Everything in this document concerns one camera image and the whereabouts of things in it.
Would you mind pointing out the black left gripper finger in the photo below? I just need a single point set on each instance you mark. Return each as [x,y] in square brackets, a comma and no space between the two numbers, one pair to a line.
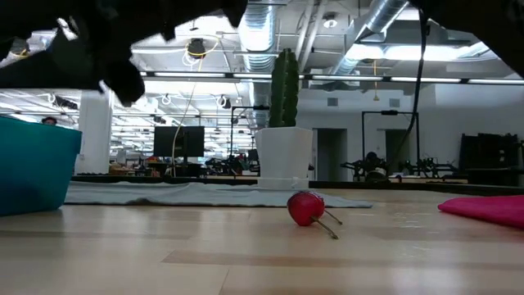
[127,84]
[49,73]

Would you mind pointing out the teal plastic tupperware container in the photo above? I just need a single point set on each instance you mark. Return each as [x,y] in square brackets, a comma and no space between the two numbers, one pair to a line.
[37,172]

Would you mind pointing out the person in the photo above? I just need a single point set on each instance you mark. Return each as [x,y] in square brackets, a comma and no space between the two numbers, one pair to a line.
[49,120]

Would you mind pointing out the overhead LED light bar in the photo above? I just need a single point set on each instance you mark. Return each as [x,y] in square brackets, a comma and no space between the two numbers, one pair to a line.
[188,75]

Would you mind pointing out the black computer monitor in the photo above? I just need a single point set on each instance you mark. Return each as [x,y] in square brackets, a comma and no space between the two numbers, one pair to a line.
[184,141]

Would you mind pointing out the grey cloth mat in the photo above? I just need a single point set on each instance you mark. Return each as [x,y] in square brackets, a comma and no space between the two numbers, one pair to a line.
[184,196]

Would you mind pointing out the dark cabinet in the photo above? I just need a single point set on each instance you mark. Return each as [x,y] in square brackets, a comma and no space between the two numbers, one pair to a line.
[489,157]

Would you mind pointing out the green cactus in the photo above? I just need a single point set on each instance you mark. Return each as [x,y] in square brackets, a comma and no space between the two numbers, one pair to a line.
[284,90]

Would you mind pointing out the black background robot arms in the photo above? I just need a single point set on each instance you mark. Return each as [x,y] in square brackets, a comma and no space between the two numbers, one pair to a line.
[434,168]

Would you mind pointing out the white hexagonal plant pot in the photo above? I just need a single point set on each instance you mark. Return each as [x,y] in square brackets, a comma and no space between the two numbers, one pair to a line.
[284,151]

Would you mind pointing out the white pot saucer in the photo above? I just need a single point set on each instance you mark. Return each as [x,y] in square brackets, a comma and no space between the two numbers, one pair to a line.
[282,183]

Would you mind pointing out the red folded cloth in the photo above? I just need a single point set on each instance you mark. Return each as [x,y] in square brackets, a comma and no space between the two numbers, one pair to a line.
[491,210]

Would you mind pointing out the black ceiling-mounted camera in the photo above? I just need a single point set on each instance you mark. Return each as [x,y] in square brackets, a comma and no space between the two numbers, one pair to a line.
[197,47]

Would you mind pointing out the silver ventilation duct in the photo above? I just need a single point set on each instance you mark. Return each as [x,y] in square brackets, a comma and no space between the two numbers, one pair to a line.
[258,37]
[385,12]

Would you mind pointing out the black metal stand frame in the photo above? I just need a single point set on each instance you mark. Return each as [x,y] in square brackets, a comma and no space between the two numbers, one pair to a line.
[389,112]

